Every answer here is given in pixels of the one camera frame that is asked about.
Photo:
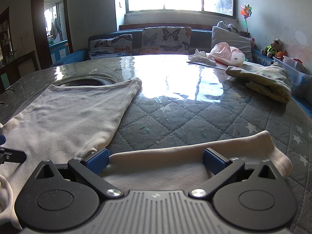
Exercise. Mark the cream white garment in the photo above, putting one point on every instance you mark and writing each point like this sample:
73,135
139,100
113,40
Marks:
73,117

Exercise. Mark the blue and white cabinet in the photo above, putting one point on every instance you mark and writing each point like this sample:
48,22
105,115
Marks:
58,51

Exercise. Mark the pile of clothes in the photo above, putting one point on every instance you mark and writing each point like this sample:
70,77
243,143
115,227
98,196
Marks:
265,80

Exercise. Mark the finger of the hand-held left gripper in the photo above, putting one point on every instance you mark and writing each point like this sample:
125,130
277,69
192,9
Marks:
2,140
13,156

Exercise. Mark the teddy bear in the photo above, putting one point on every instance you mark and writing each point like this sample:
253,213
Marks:
271,48

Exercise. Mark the orange toy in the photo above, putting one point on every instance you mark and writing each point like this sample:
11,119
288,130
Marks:
282,55

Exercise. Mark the pink plush toy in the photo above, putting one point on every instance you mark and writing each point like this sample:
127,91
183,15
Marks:
252,42

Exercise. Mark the pink plastic bag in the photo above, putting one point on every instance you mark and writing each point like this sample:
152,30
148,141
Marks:
228,54

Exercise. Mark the grey pillow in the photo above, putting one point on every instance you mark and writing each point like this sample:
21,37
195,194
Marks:
231,41

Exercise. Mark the large butterfly print cushion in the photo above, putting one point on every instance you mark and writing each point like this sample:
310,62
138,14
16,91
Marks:
165,40

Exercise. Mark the dark wooden door frame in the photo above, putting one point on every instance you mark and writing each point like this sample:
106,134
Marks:
37,24

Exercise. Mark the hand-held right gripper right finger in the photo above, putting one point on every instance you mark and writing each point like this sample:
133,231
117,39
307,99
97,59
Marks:
212,161

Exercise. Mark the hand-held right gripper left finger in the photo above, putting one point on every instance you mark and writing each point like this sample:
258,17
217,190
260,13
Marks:
100,160

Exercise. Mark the black and white plush pillow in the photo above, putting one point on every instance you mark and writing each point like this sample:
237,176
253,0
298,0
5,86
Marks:
230,26

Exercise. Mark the hanging clothes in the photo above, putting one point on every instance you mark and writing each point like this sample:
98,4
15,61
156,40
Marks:
55,26

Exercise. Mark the colourful pinwheel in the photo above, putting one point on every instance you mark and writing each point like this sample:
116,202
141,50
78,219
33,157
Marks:
246,11

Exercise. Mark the clear plastic storage box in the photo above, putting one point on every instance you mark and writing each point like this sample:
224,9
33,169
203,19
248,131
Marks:
292,70

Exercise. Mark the dark wooden cabinet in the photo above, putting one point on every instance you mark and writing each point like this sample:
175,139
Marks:
14,78

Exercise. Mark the small butterfly print cushion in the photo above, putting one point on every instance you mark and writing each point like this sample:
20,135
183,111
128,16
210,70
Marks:
109,47

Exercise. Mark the white crumpled cloth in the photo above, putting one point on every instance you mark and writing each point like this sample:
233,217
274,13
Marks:
201,57

